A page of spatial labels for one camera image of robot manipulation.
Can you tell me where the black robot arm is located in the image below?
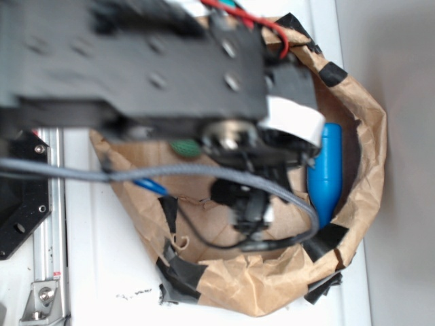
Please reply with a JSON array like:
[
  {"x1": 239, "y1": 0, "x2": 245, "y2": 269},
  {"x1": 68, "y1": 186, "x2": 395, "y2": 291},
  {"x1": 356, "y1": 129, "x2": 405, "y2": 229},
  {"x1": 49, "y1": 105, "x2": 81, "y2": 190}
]
[{"x1": 1, "y1": 1, "x2": 325, "y2": 245}]

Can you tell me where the aluminium extrusion rail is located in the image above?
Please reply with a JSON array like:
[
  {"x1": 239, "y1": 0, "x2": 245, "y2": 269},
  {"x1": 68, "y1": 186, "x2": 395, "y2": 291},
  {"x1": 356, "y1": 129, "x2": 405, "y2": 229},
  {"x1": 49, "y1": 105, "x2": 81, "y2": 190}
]
[{"x1": 32, "y1": 127, "x2": 71, "y2": 326}]

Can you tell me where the green dimpled ball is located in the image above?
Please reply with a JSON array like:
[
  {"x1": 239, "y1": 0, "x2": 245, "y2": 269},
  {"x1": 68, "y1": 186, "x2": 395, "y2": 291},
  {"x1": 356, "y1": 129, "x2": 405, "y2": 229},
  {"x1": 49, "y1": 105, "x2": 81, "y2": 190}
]
[{"x1": 169, "y1": 139, "x2": 201, "y2": 159}]

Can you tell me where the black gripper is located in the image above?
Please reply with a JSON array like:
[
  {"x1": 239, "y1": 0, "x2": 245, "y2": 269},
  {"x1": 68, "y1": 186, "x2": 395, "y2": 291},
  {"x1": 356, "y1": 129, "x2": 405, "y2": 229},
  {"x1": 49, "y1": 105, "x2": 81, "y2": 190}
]
[{"x1": 201, "y1": 120, "x2": 321, "y2": 238}]

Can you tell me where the metal corner bracket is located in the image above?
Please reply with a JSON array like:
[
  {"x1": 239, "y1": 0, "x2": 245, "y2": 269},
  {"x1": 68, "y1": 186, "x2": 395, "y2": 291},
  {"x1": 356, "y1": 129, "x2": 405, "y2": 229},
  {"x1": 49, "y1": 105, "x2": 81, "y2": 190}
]
[{"x1": 19, "y1": 280, "x2": 65, "y2": 325}]

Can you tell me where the red wire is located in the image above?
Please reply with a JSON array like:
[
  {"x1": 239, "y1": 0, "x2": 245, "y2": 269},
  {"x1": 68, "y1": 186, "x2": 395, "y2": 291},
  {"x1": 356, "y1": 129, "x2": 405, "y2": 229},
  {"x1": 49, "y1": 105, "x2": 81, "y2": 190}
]
[{"x1": 200, "y1": 0, "x2": 290, "y2": 59}]

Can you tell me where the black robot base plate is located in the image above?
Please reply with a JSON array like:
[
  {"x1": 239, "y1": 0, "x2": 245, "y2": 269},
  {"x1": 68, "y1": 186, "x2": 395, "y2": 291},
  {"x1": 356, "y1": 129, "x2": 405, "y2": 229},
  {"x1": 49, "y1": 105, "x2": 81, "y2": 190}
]
[{"x1": 1, "y1": 131, "x2": 51, "y2": 261}]

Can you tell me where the grey braided cable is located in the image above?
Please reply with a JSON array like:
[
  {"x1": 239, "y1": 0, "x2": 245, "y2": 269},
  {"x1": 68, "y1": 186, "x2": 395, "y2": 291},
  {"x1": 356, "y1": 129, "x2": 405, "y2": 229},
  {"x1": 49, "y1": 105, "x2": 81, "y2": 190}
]
[{"x1": 0, "y1": 158, "x2": 320, "y2": 252}]

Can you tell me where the thin black cable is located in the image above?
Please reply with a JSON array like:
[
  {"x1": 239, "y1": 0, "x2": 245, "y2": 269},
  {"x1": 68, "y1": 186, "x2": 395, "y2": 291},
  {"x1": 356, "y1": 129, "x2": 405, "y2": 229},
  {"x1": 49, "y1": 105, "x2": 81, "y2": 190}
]
[{"x1": 175, "y1": 200, "x2": 252, "y2": 249}]

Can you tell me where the blue cable connector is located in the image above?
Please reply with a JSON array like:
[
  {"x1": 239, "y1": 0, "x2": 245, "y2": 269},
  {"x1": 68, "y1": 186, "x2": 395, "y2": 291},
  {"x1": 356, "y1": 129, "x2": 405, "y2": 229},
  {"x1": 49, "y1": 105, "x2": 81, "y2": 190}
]
[{"x1": 133, "y1": 178, "x2": 169, "y2": 196}]

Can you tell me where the blue plastic bottle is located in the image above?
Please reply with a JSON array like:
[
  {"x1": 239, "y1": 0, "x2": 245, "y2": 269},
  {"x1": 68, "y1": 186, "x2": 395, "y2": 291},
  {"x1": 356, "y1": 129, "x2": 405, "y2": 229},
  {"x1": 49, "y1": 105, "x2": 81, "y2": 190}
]
[{"x1": 307, "y1": 123, "x2": 343, "y2": 229}]

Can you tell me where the brown paper bag bin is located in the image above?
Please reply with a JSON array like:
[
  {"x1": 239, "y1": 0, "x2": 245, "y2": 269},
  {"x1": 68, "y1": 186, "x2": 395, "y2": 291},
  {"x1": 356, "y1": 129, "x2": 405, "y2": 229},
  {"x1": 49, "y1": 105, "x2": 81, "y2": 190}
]
[{"x1": 88, "y1": 13, "x2": 388, "y2": 318}]

